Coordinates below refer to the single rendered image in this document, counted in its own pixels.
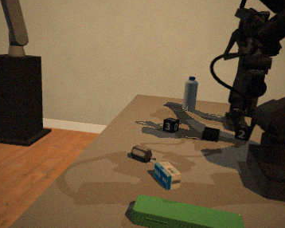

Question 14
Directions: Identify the small blue and tan cardboard box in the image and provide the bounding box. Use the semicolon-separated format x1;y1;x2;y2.
154;161;182;190

